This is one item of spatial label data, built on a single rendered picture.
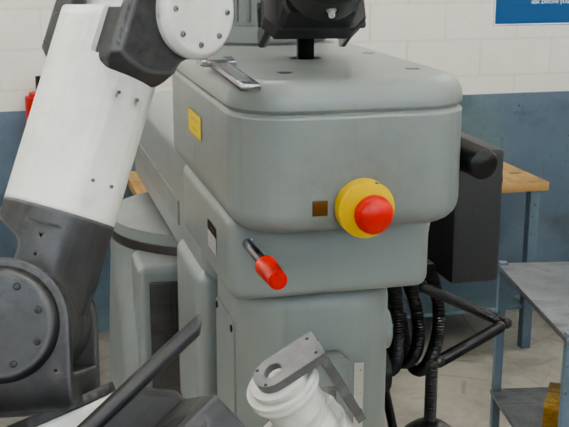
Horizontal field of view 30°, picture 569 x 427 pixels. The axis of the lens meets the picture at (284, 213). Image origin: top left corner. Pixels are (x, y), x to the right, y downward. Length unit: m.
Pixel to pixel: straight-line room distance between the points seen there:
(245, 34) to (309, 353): 0.64
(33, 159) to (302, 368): 0.27
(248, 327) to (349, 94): 0.34
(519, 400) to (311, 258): 3.10
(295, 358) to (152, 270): 0.83
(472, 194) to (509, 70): 4.50
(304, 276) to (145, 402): 0.44
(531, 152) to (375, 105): 5.17
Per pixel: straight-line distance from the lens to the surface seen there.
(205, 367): 1.47
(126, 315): 1.82
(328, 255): 1.21
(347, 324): 1.28
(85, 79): 0.84
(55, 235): 0.83
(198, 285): 1.43
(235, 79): 1.03
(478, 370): 5.31
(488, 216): 1.64
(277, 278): 1.05
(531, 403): 4.24
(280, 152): 1.07
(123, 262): 1.84
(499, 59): 6.07
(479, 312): 1.34
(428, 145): 1.12
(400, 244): 1.24
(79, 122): 0.83
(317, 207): 1.09
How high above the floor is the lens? 2.03
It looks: 14 degrees down
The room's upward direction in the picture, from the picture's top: straight up
